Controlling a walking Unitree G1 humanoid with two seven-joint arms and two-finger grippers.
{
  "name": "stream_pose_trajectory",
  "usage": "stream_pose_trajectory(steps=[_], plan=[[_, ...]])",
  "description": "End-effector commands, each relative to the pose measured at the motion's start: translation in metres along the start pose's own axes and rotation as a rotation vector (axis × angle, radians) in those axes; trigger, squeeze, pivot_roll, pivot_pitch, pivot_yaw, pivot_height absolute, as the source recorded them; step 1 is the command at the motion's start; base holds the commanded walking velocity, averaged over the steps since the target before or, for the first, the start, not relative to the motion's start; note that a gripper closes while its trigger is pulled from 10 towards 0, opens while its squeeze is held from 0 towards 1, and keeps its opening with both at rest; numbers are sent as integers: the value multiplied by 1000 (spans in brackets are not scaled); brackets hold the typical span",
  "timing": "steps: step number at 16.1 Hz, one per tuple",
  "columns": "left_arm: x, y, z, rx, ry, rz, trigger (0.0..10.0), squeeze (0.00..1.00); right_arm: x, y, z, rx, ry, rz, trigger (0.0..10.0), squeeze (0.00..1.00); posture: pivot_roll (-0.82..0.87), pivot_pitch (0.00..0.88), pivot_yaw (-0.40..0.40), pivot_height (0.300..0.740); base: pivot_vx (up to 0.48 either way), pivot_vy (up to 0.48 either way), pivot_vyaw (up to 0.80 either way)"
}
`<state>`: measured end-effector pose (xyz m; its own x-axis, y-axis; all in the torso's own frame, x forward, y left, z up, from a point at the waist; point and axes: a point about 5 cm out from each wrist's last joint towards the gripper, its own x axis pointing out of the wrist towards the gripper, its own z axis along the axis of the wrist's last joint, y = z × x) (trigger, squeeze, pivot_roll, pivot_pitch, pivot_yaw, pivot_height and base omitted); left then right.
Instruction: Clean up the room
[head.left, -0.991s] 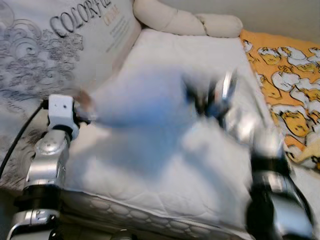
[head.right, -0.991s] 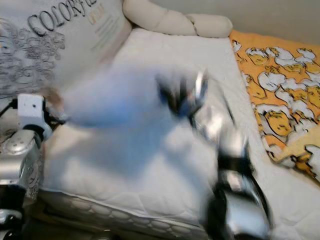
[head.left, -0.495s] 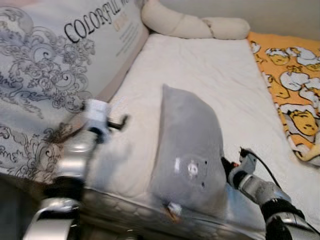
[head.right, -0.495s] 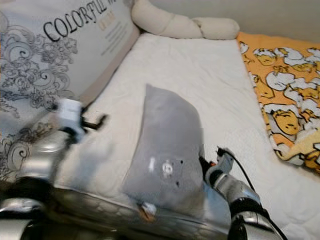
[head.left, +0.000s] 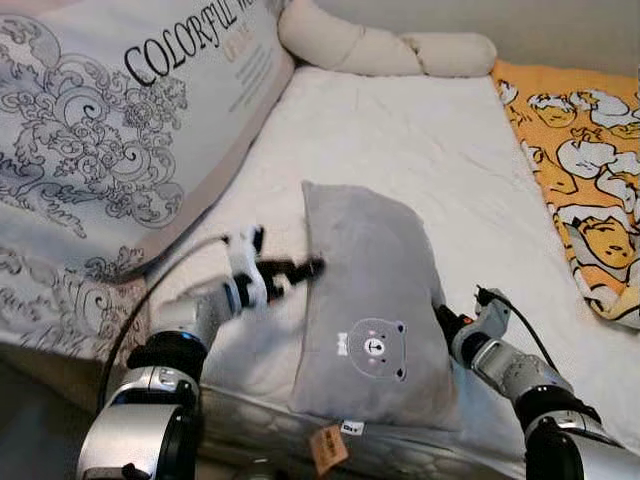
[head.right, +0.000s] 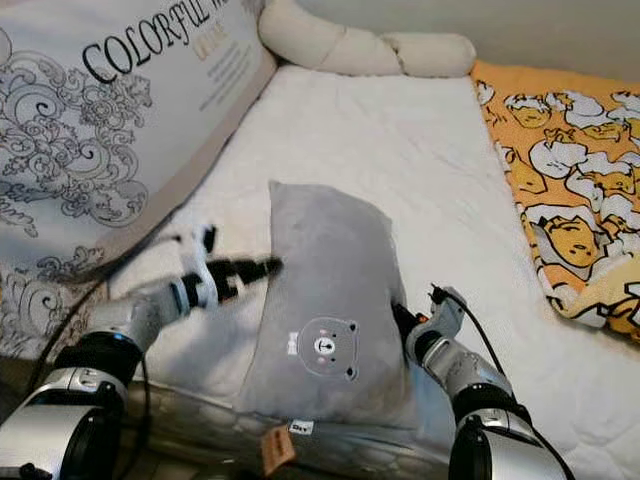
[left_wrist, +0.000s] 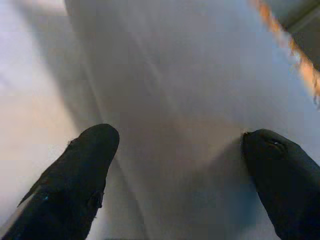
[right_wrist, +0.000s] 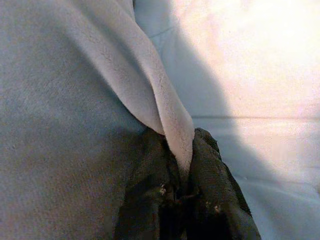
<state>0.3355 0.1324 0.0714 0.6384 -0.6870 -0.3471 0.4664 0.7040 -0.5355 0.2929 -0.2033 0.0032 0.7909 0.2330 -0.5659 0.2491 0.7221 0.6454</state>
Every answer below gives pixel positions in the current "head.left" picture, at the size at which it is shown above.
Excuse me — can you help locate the grey bear print pillow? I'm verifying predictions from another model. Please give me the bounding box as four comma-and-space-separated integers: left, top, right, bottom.
290, 182, 466, 476

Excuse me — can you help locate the white quilted mattress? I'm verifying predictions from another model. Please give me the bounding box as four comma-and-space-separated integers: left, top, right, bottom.
100, 65, 640, 480

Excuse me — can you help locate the orange yellow cartoon blanket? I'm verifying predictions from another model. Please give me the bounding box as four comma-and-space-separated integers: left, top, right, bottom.
492, 60, 640, 326

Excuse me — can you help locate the white ornament print cushion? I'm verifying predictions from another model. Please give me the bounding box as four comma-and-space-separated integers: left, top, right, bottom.
0, 245, 151, 361

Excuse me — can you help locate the cream twisted bolster pillow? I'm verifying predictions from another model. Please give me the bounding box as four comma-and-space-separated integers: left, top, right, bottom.
278, 0, 498, 79

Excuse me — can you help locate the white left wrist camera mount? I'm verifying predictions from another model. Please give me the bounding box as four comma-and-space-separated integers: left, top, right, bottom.
225, 228, 269, 306

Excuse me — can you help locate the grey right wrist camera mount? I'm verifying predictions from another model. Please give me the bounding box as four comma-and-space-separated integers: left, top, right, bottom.
470, 295, 513, 346

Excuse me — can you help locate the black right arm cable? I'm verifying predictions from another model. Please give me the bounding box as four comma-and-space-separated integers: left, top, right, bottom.
478, 287, 561, 376

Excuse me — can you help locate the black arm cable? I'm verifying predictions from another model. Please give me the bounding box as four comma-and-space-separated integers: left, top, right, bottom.
478, 287, 561, 376
97, 232, 236, 411

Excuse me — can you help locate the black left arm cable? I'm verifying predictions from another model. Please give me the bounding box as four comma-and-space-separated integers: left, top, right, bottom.
97, 232, 236, 411

